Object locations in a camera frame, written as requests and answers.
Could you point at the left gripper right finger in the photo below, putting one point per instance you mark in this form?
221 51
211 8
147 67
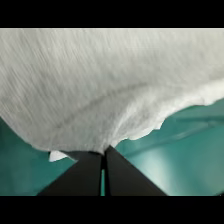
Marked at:
126 176

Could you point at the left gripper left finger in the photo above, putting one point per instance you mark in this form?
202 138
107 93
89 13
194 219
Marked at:
83 178

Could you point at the pale pink T-shirt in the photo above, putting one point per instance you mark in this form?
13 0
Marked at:
100 83

